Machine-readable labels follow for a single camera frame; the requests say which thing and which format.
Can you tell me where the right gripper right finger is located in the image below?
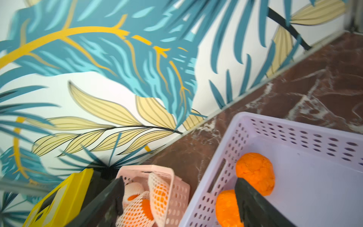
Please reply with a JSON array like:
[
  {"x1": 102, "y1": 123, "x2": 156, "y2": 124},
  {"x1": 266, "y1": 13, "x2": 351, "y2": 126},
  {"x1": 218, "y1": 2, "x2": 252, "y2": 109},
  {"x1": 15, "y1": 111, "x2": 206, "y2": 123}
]
[{"x1": 234, "y1": 178, "x2": 295, "y2": 227}]

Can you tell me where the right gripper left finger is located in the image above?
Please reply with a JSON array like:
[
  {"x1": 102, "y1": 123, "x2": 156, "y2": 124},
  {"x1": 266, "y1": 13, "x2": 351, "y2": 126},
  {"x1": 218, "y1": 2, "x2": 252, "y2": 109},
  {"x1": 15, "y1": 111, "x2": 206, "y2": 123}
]
[{"x1": 66, "y1": 176, "x2": 124, "y2": 227}]

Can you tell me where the netted orange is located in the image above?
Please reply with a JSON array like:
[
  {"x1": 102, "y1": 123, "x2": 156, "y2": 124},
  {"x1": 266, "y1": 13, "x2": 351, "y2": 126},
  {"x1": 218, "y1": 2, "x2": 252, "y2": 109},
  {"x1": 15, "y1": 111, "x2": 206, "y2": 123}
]
[
  {"x1": 115, "y1": 191, "x2": 155, "y2": 227},
  {"x1": 235, "y1": 153, "x2": 275, "y2": 196},
  {"x1": 216, "y1": 190, "x2": 244, "y2": 227},
  {"x1": 147, "y1": 172, "x2": 170, "y2": 227},
  {"x1": 123, "y1": 182, "x2": 145, "y2": 209}
]

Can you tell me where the yellow black toolbox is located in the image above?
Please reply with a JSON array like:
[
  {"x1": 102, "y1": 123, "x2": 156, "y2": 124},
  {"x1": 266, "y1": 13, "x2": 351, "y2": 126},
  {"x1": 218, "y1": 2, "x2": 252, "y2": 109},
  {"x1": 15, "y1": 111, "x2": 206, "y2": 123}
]
[{"x1": 23, "y1": 168, "x2": 111, "y2": 227}]

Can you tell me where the pink perforated basket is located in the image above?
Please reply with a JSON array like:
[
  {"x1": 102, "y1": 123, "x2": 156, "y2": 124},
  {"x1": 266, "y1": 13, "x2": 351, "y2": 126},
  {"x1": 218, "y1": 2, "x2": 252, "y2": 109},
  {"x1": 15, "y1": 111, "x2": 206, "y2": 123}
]
[{"x1": 117, "y1": 165, "x2": 190, "y2": 227}]

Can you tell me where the purple perforated basket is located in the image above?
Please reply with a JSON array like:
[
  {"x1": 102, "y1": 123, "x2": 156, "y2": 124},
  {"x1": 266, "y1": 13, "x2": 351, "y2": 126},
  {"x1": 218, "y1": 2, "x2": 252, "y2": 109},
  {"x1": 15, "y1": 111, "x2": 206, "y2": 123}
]
[{"x1": 179, "y1": 112, "x2": 363, "y2": 227}]

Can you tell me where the left aluminium corner post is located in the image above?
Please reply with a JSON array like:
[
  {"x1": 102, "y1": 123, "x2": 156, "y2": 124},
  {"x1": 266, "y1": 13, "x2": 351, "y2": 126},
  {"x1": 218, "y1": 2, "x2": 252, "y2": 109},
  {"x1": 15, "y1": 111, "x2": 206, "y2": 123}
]
[{"x1": 1, "y1": 178, "x2": 52, "y2": 197}]

